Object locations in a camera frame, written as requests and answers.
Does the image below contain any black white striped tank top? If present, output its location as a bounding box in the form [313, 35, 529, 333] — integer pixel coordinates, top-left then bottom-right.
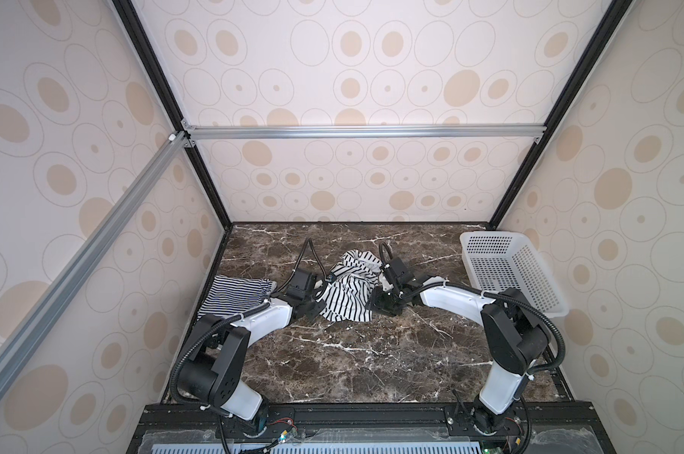
[320, 250, 382, 323]

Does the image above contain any blue white striped tank top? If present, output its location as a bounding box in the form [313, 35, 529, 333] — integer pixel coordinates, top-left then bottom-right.
[197, 274, 277, 319]

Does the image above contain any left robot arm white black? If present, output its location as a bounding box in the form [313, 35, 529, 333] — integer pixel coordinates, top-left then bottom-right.
[169, 268, 328, 428]

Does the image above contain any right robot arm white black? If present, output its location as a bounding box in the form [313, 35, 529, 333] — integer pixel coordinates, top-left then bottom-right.
[370, 257, 566, 435]

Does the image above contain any white plastic laundry basket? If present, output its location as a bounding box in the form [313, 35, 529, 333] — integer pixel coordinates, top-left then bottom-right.
[460, 231, 569, 318]

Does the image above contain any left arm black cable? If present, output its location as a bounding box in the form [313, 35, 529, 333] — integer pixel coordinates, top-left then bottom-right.
[168, 237, 329, 407]

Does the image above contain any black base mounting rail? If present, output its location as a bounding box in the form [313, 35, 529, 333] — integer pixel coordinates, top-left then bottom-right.
[128, 401, 614, 453]

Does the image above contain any horizontal aluminium back rail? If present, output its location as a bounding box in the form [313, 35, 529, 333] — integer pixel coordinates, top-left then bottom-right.
[187, 123, 546, 141]

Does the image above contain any right black corner post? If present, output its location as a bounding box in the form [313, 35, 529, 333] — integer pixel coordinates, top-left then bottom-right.
[486, 0, 634, 231]

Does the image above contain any black corner post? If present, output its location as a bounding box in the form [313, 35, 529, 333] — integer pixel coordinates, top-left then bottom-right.
[486, 0, 634, 231]
[111, 0, 233, 230]

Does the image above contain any diagonal aluminium left rail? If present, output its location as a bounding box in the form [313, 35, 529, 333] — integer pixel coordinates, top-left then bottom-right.
[0, 131, 189, 401]

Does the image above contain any left black corner post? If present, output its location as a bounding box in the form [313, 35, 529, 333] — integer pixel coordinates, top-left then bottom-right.
[111, 0, 233, 230]

